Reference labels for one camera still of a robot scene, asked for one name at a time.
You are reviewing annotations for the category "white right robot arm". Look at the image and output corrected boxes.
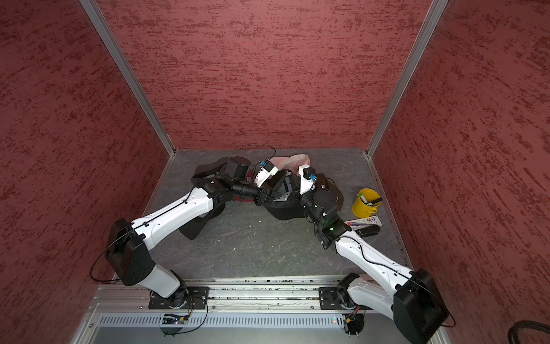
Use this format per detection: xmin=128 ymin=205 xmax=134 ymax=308
xmin=289 ymin=189 xmax=451 ymax=343

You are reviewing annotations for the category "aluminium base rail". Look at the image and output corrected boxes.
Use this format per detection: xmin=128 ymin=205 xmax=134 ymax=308
xmin=73 ymin=275 xmax=405 ymax=343

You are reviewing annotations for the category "yellow plastic cup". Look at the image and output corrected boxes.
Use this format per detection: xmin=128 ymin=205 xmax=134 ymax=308
xmin=352 ymin=189 xmax=382 ymax=219

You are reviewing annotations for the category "pink baseball cap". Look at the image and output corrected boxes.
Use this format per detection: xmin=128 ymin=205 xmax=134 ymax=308
xmin=270 ymin=154 xmax=311 ymax=175

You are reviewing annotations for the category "dark red baseball cap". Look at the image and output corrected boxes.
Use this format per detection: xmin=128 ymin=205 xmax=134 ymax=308
xmin=232 ymin=195 xmax=256 ymax=203

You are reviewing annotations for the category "left rear aluminium corner post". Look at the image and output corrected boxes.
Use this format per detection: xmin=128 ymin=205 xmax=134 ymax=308
xmin=80 ymin=0 xmax=177 ymax=158

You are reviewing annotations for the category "brown baseball cap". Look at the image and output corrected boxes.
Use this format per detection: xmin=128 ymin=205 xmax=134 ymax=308
xmin=317 ymin=173 xmax=344 ymax=211

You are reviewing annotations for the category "right rear aluminium corner post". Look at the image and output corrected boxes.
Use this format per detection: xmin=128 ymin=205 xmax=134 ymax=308
xmin=366 ymin=0 xmax=448 ymax=160

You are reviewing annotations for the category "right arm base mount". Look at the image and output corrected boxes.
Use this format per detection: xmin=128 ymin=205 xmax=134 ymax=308
xmin=318 ymin=287 xmax=372 ymax=313

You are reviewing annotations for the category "aluminium corner post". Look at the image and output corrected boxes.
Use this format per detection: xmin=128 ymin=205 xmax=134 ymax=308
xmin=366 ymin=0 xmax=448 ymax=160
xmin=80 ymin=0 xmax=177 ymax=158

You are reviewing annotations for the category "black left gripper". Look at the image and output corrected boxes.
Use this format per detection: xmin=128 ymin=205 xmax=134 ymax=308
xmin=233 ymin=180 xmax=282 ymax=206

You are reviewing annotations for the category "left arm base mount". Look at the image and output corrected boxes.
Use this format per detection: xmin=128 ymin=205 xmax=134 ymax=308
xmin=148 ymin=286 xmax=210 ymax=311

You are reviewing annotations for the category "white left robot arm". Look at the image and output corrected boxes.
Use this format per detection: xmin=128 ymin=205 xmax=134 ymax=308
xmin=100 ymin=156 xmax=280 ymax=308

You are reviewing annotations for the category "grey baseball cap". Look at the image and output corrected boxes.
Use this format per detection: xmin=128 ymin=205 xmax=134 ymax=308
xmin=190 ymin=157 xmax=229 ymax=186

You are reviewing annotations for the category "black cable coil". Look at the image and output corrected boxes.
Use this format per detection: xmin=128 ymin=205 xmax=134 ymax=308
xmin=508 ymin=320 xmax=550 ymax=344

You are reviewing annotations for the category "black cap under left arm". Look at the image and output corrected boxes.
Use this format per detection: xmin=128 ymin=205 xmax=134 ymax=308
xmin=178 ymin=205 xmax=226 ymax=240

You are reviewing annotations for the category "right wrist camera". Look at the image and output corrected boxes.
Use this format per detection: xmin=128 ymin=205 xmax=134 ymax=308
xmin=299 ymin=165 xmax=317 ymax=195

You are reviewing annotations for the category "black baseball cap letter R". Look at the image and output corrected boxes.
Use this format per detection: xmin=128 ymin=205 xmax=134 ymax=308
xmin=264 ymin=171 xmax=306 ymax=221

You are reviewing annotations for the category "toothpaste tube box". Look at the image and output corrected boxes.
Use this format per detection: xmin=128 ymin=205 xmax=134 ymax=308
xmin=345 ymin=216 xmax=382 ymax=229

